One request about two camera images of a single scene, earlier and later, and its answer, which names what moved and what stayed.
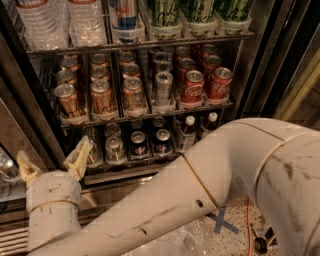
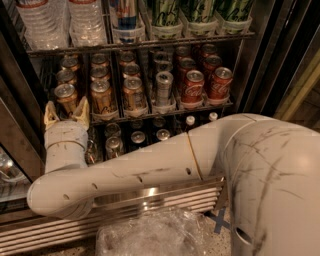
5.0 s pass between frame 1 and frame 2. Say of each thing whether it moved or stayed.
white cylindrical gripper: moved
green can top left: stayed
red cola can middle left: stayed
